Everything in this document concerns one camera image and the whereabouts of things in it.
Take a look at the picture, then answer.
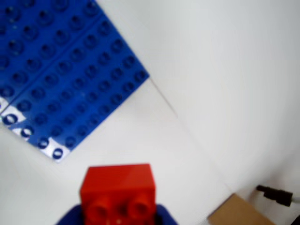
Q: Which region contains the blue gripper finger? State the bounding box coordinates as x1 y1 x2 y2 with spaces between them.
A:
54 203 86 225
154 203 179 225

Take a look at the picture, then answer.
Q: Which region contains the black cable plug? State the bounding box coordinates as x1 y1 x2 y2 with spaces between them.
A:
256 184 294 207

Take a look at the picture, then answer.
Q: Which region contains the brown cardboard box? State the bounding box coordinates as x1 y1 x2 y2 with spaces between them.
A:
207 193 277 225

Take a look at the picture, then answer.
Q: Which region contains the blue 8x8 studded plate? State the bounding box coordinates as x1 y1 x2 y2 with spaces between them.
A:
0 0 150 162

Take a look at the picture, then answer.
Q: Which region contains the red 2x2 toy block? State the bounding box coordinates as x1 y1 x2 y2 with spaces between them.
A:
79 163 157 225

